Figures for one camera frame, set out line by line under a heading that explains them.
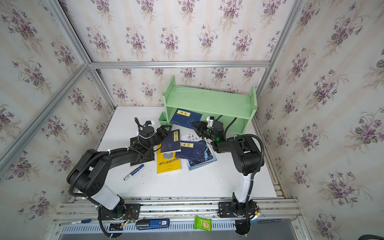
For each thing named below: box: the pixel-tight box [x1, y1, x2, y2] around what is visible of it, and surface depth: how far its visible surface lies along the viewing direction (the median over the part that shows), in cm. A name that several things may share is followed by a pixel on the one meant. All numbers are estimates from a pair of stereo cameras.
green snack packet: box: [194, 216, 213, 233], surface depth 71 cm
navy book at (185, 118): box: [170, 108, 202, 129], surface depth 98 cm
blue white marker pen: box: [123, 164, 145, 181], surface depth 86 cm
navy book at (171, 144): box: [160, 129, 181, 154], surface depth 95 cm
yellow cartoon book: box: [157, 143, 181, 174], surface depth 91 cm
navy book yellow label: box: [175, 140, 205, 161], surface depth 95 cm
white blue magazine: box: [180, 132, 218, 171], surface depth 93 cm
